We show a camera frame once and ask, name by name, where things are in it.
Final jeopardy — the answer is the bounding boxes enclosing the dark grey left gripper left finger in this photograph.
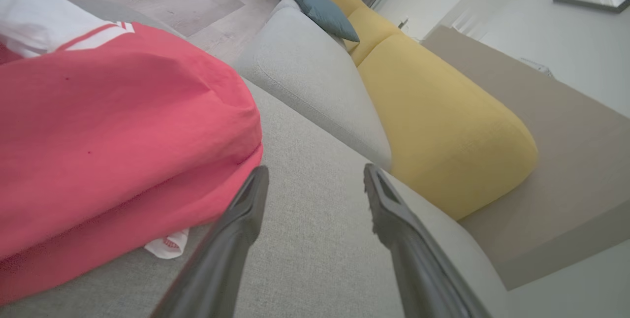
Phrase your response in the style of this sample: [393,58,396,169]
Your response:
[150,165,270,318]

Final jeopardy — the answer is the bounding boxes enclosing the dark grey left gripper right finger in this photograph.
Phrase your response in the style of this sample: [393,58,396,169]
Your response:
[363,163,493,318]

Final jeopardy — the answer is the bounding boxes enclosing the red shorts with white stripe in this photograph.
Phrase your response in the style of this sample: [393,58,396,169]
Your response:
[0,0,264,306]

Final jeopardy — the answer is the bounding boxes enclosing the large grey fabric sofa chaise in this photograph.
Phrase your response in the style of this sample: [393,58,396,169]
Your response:
[0,0,512,318]

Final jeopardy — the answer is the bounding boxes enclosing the yellow sofa backrest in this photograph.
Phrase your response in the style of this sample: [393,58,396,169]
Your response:
[295,0,539,221]

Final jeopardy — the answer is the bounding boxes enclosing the brown beige floor rug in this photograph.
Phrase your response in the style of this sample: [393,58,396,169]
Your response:
[421,25,630,291]

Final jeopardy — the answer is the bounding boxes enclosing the grey sofa seat cushion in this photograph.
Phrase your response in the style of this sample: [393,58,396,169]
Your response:
[235,0,393,171]

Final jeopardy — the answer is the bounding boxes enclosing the white power strip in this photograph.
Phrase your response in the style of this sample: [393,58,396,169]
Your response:
[519,57,556,78]

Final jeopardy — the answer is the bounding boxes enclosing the blue throw pillow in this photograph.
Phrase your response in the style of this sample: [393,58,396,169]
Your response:
[285,0,360,43]

